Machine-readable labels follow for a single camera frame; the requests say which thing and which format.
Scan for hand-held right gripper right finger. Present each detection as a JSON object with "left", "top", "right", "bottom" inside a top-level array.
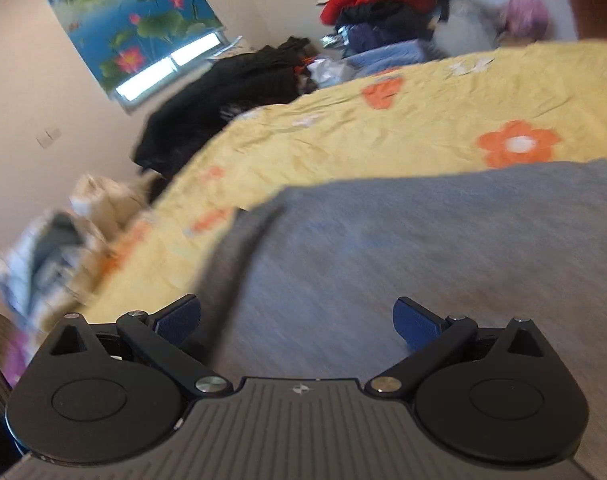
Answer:
[{"left": 365, "top": 296, "right": 548, "bottom": 399}]

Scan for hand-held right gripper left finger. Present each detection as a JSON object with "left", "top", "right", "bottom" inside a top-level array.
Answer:
[{"left": 48, "top": 294, "right": 234, "bottom": 402}]

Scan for grey knit garment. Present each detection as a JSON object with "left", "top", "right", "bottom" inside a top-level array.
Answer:
[{"left": 193, "top": 158, "right": 607, "bottom": 480}]

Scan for pale clothes heap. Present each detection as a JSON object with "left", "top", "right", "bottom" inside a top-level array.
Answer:
[{"left": 0, "top": 174, "right": 151, "bottom": 333}]

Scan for black clothes pile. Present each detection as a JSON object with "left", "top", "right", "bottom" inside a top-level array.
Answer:
[{"left": 132, "top": 35, "right": 320, "bottom": 187}]

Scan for yellow floral bed sheet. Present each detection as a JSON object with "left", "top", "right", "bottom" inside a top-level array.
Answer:
[{"left": 80, "top": 39, "right": 607, "bottom": 333}]

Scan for window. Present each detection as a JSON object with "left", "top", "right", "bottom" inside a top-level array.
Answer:
[{"left": 113, "top": 30, "right": 245, "bottom": 112}]

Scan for white plastic bag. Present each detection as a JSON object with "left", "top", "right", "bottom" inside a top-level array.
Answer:
[{"left": 303, "top": 57, "right": 357, "bottom": 92}]

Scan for light blue fleece blanket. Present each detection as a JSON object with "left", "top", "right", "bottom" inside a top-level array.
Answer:
[{"left": 343, "top": 40, "right": 437, "bottom": 70}]

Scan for dark navy jacket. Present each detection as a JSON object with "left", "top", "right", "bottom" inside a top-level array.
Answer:
[{"left": 335, "top": 2, "right": 437, "bottom": 57}]

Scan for lotus print window blind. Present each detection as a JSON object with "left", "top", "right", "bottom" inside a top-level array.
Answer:
[{"left": 40, "top": 0, "right": 225, "bottom": 97}]

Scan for pink plastic bag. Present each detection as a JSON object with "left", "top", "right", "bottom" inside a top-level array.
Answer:
[{"left": 497, "top": 0, "right": 550, "bottom": 42}]

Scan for white wall switch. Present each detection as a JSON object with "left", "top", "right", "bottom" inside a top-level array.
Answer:
[{"left": 36, "top": 127, "right": 63, "bottom": 149}]

